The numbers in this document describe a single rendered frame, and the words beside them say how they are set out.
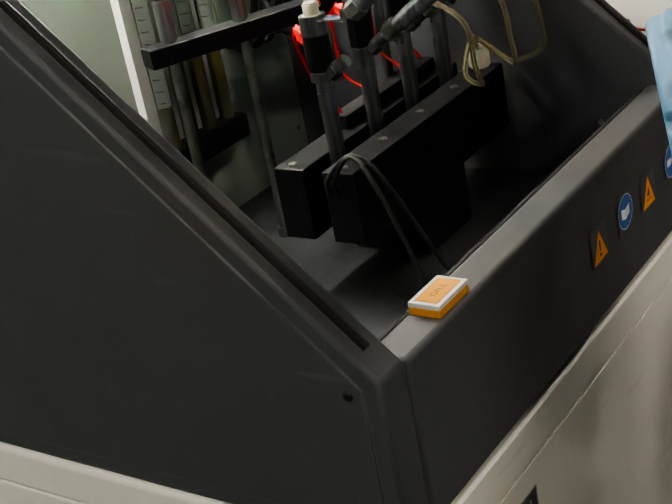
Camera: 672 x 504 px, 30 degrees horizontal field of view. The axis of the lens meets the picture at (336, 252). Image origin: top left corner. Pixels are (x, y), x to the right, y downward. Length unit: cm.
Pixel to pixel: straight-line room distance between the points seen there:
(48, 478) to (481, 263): 49
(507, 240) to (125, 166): 35
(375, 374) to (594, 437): 44
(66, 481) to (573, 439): 51
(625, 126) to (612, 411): 30
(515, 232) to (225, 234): 30
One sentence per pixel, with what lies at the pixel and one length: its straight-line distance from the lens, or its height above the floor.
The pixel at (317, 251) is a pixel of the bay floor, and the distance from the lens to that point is 147.
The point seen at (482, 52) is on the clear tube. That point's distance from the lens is 151.
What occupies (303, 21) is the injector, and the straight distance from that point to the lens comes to 127.
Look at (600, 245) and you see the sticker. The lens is 129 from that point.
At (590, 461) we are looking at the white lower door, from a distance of 134.
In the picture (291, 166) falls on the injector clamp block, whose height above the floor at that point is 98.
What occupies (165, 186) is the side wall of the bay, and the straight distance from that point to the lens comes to 98.
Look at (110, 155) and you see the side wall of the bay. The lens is 101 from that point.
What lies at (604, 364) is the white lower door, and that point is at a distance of 134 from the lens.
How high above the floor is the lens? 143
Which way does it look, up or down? 24 degrees down
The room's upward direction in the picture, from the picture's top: 11 degrees counter-clockwise
